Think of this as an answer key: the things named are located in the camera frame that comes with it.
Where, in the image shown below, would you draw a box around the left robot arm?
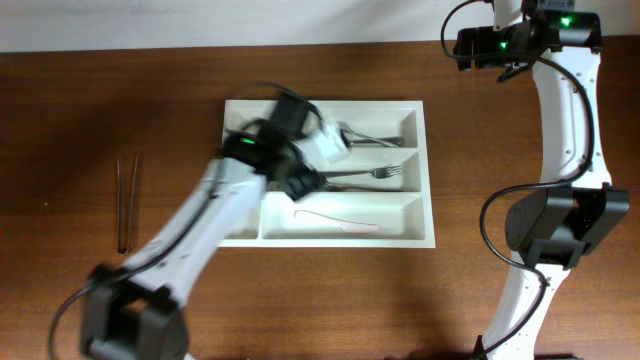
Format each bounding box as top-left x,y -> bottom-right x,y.
78,87 -> 351,359

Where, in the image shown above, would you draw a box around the pink plastic knife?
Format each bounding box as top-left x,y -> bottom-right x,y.
294,210 -> 380,234

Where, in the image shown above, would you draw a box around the metal fork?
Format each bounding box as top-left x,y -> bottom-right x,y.
322,183 -> 403,192
321,165 -> 403,179

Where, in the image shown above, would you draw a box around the white plastic cutlery tray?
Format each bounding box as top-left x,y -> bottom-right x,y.
222,100 -> 435,248

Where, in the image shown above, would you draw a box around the large metal spoon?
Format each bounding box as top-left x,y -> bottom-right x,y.
339,122 -> 400,147
347,137 -> 405,147

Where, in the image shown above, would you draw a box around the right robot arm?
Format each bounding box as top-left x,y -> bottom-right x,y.
444,1 -> 630,359

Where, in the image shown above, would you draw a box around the long metal tongs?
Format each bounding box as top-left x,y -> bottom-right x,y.
116,154 -> 140,255

